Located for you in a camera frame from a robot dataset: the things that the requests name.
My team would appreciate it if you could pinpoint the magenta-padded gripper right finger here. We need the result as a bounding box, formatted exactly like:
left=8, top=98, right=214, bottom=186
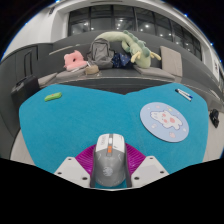
left=124, top=143, right=170, bottom=188

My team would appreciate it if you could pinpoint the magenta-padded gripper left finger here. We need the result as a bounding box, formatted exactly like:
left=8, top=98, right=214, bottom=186
left=53, top=143, right=98, bottom=188

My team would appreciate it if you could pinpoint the grey computer mouse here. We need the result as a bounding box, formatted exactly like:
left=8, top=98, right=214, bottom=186
left=89, top=133, right=132, bottom=188

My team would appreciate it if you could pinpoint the round light blue mouse pad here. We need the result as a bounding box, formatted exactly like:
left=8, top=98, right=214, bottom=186
left=139, top=101, right=190, bottom=144

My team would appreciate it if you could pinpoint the small green eraser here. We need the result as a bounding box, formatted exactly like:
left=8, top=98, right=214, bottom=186
left=44, top=92, right=63, bottom=102

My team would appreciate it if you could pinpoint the small black bag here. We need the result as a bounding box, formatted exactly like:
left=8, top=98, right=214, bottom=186
left=208, top=108, right=220, bottom=129

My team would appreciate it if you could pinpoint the white marker with blue cap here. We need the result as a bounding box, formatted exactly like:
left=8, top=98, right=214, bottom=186
left=176, top=88, right=194, bottom=100

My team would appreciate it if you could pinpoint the grey flat seat cushion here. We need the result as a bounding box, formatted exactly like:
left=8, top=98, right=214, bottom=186
left=55, top=68, right=88, bottom=80
left=37, top=72, right=58, bottom=87
left=133, top=64, right=176, bottom=80

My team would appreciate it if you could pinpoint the small beige pouch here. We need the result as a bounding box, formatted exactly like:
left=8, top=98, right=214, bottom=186
left=84, top=64, right=100, bottom=76

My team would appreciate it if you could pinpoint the pink plush cushion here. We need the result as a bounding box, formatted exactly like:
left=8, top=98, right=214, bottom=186
left=63, top=49, right=88, bottom=72

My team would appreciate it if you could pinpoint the grey upright back cushion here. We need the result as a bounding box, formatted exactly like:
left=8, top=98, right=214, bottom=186
left=159, top=45, right=184, bottom=78

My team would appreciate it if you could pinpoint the dark blue patterned bag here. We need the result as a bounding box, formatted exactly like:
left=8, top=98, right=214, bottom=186
left=111, top=52, right=133, bottom=69

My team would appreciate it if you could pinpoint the grey backpack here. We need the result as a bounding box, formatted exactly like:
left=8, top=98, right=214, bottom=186
left=86, top=37, right=115, bottom=70

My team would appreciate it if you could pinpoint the green dragon plush toy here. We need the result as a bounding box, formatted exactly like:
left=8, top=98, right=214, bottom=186
left=94, top=30, right=162, bottom=69

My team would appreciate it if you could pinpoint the black suitcase with handle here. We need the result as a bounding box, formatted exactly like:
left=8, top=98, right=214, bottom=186
left=10, top=49, right=41, bottom=111

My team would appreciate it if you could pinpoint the dark glass window wall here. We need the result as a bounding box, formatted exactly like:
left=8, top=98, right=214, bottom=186
left=67, top=4, right=203, bottom=61

